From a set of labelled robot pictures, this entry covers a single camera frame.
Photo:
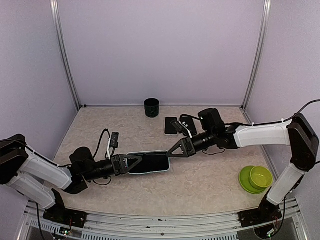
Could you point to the right aluminium frame post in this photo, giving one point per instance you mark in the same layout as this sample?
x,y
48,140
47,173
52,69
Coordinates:
x,y
258,53

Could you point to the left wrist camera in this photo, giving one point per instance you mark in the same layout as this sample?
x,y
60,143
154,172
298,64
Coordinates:
x,y
114,140

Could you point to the aluminium frame post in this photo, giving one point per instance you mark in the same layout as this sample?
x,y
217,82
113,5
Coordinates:
x,y
258,53
54,5

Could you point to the green bowl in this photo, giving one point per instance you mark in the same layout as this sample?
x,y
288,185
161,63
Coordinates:
x,y
260,177

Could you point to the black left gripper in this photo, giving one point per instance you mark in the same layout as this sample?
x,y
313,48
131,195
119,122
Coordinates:
x,y
120,157

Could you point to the left aluminium frame post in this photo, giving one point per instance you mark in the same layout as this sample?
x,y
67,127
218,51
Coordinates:
x,y
54,5

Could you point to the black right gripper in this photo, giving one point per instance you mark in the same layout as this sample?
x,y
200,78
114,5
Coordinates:
x,y
186,147

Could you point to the light blue phone case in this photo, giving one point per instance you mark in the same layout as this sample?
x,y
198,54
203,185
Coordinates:
x,y
150,162

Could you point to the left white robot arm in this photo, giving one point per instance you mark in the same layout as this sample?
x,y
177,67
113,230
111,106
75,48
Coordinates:
x,y
21,168

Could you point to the dark green cup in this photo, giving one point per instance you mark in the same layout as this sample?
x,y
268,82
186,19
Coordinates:
x,y
152,107

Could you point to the front aluminium rail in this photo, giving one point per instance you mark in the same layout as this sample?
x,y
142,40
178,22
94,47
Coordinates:
x,y
108,226

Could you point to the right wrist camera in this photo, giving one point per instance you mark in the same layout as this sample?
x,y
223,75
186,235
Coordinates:
x,y
179,126

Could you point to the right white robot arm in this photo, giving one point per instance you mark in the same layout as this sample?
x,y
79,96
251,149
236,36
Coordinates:
x,y
293,139

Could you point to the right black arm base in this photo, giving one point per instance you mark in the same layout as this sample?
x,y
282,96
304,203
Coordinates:
x,y
264,213

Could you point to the clear phone case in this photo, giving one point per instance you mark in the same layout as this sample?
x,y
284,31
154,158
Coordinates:
x,y
168,126

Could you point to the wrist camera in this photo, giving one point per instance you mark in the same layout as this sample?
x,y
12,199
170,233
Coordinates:
x,y
114,140
179,126

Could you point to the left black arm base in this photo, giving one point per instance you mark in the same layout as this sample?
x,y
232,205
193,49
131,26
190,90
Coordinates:
x,y
58,213

